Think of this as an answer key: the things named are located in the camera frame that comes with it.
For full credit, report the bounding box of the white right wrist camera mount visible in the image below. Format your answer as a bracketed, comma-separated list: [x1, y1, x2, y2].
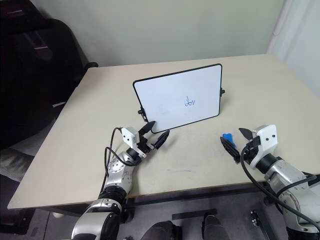
[249, 124, 278, 169]

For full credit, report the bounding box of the black framed whiteboard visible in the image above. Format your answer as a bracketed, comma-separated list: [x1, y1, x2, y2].
[132, 63, 225, 134]

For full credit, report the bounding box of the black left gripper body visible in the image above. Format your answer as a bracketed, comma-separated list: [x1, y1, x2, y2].
[136, 134, 158, 154]

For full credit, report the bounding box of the white wall conduit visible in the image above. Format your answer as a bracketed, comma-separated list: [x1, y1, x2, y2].
[265, 0, 294, 55]

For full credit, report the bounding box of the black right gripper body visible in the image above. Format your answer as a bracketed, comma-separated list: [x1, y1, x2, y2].
[240, 135, 262, 164]

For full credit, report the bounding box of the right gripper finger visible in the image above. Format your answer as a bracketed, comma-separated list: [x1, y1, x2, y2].
[219, 136, 242, 164]
[238, 127, 255, 141]

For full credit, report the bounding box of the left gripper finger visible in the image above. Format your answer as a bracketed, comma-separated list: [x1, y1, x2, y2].
[152, 130, 171, 151]
[138, 120, 157, 137]

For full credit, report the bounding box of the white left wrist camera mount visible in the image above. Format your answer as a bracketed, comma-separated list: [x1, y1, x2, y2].
[121, 126, 148, 159]

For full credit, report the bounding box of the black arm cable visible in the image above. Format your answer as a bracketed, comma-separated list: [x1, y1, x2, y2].
[240, 146, 318, 227]
[100, 126, 124, 199]

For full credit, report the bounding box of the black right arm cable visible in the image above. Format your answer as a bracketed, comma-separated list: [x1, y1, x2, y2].
[240, 146, 318, 227]

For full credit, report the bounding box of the black table frame bar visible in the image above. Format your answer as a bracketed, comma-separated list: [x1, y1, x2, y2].
[124, 183, 267, 208]

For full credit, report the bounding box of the black office chair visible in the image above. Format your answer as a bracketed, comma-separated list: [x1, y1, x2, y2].
[0, 0, 99, 151]

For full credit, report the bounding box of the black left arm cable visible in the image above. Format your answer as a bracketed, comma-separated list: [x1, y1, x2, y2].
[100, 126, 124, 199]

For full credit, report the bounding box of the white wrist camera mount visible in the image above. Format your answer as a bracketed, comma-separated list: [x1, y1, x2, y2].
[121, 126, 148, 159]
[249, 124, 278, 169]

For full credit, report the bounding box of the dark rounded shape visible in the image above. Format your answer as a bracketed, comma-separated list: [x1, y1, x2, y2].
[140, 220, 181, 240]
[201, 212, 229, 240]

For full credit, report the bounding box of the black flat floor bar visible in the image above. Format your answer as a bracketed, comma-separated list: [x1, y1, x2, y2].
[171, 208, 217, 221]

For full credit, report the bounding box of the small blue plastic block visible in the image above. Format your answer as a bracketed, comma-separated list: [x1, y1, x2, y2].
[222, 132, 237, 148]

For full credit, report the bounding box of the small black metal clamp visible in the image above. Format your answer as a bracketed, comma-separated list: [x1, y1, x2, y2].
[249, 209, 261, 228]

